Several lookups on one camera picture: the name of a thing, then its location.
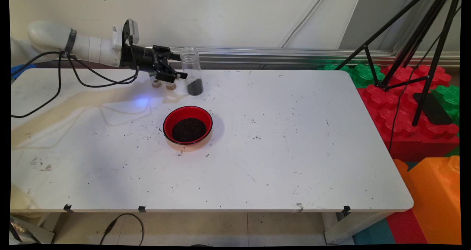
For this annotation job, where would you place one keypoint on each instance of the black tripod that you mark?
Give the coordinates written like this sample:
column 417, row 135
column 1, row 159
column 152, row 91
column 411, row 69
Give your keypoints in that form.
column 435, row 59

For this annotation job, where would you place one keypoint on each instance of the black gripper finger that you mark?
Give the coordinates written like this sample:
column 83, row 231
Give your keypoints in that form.
column 165, row 71
column 163, row 52

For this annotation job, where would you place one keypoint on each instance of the teal floor mat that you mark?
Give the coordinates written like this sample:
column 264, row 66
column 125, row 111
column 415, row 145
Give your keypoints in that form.
column 373, row 233

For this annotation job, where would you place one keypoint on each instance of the green foam building block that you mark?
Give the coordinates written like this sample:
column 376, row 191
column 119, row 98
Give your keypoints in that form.
column 358, row 77
column 449, row 99

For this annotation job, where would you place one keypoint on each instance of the green-capped spice bottle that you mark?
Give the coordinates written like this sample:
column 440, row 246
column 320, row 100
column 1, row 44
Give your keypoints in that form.
column 171, row 86
column 156, row 83

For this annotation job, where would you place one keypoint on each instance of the white table leg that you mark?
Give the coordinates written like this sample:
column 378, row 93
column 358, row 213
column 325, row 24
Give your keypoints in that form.
column 342, row 229

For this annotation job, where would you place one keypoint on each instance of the orange foam building block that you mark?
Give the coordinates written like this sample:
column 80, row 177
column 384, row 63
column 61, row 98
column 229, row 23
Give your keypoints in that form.
column 434, row 198

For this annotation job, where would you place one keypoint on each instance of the red bowl with black seeds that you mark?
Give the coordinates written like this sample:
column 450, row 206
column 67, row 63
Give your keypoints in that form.
column 173, row 119

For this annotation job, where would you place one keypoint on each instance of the red floor mat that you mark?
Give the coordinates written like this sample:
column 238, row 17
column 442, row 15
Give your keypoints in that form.
column 406, row 228

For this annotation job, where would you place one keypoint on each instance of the aluminium wall rail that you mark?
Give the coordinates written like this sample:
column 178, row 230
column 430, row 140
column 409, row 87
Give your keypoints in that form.
column 257, row 53

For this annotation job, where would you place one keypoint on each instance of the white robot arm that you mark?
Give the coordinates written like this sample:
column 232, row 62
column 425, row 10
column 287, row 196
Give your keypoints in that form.
column 88, row 46

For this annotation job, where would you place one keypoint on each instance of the white and grey wrist camera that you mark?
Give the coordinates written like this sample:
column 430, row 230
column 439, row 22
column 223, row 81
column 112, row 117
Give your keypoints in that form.
column 132, row 31

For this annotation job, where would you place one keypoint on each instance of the grey metal beam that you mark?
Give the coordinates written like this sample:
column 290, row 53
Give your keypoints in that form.
column 29, row 233

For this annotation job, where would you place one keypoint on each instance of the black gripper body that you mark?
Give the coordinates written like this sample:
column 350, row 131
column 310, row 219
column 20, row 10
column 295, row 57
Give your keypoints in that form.
column 140, row 57

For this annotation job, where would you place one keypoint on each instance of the blue object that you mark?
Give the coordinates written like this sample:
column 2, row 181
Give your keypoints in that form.
column 20, row 69

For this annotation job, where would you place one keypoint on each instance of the clear plastic jar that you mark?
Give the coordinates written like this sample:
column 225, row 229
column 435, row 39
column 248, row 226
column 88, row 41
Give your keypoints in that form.
column 191, row 64

